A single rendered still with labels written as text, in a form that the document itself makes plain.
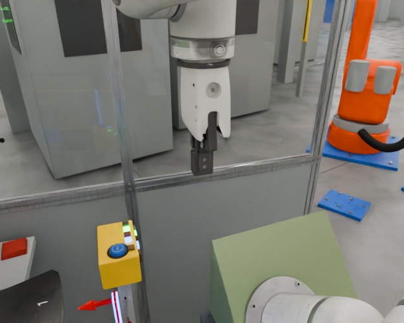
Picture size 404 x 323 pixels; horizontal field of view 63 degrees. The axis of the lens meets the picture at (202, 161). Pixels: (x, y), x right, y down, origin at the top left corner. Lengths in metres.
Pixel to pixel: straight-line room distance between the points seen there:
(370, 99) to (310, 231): 3.19
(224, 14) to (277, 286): 0.59
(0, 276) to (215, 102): 1.01
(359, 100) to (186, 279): 2.91
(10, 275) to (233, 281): 0.76
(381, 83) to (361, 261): 1.97
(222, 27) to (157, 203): 1.05
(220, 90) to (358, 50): 3.79
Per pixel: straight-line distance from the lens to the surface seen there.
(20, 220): 1.41
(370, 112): 4.02
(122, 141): 1.23
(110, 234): 0.96
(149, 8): 0.36
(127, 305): 1.06
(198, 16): 0.42
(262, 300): 0.79
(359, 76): 3.88
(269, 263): 0.81
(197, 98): 0.43
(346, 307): 0.60
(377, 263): 2.67
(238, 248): 0.78
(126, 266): 0.90
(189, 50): 0.42
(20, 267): 1.29
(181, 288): 1.75
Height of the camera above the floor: 1.67
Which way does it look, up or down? 27 degrees down
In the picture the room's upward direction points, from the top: straight up
